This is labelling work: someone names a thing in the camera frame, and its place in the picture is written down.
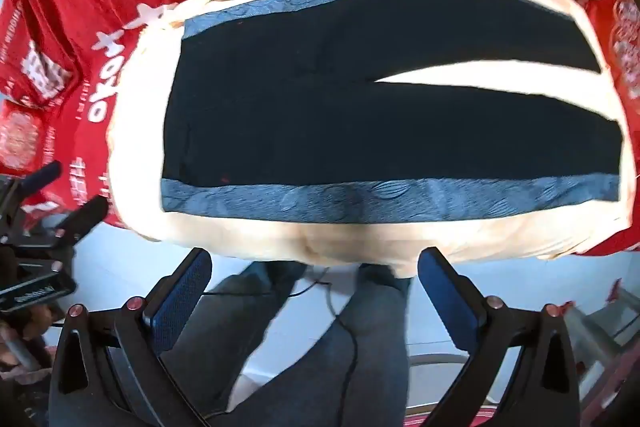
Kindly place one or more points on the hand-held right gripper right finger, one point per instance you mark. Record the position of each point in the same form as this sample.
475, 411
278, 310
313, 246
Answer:
446, 294

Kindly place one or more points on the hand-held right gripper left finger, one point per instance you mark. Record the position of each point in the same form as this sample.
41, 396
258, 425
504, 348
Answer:
184, 294

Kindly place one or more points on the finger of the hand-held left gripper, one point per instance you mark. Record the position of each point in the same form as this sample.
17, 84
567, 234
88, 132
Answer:
82, 217
42, 179

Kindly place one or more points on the black pants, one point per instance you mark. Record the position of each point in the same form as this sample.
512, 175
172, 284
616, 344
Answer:
300, 107

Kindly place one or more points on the person's left hand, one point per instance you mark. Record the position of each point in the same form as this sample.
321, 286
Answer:
20, 347

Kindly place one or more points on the person's right dark shoe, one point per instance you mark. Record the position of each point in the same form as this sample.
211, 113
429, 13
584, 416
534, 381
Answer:
382, 276

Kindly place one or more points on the person's dark shoe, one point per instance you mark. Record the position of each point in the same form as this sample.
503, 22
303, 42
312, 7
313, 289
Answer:
382, 276
280, 274

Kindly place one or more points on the person's left dark shoe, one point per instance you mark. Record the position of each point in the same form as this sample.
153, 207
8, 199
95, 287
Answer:
280, 274

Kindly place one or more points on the person's right leg in jeans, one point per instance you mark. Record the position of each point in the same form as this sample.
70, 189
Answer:
360, 347

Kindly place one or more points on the cream blanket with blue bands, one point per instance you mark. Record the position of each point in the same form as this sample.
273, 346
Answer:
325, 242

